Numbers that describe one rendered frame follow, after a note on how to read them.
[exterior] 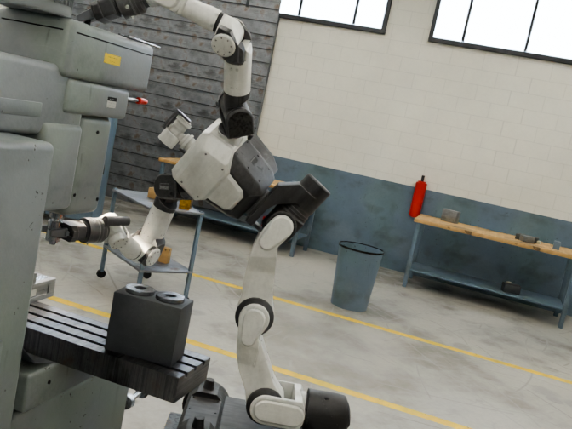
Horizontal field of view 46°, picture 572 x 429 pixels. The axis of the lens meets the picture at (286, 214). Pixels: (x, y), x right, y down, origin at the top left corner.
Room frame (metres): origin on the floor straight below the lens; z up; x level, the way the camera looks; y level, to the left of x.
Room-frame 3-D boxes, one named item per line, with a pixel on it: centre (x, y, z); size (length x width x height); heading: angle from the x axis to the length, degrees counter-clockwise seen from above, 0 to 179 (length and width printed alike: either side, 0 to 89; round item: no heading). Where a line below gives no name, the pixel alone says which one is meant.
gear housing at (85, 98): (2.10, 0.74, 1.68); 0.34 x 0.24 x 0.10; 164
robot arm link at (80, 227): (2.22, 0.67, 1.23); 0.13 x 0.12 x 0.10; 51
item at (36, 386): (2.15, 0.73, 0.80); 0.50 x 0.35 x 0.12; 164
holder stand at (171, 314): (2.02, 0.35, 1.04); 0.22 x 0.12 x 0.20; 81
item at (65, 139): (1.96, 0.79, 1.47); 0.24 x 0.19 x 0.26; 74
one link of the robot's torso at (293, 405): (2.45, -0.11, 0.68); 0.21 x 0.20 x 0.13; 92
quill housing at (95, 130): (2.14, 0.73, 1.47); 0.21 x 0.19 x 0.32; 74
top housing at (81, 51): (2.13, 0.74, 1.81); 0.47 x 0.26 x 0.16; 164
